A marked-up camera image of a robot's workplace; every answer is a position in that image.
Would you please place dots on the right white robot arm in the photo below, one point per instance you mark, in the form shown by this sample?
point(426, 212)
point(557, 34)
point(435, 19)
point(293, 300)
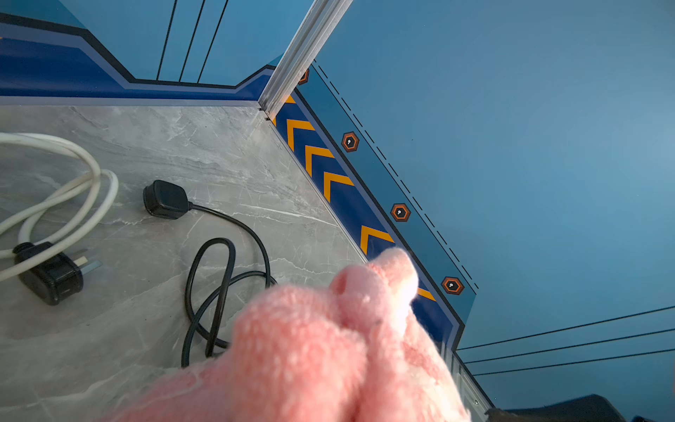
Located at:
point(592, 408)

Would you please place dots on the pink towel cloth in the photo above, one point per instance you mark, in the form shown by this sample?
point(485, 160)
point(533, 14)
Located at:
point(353, 351)

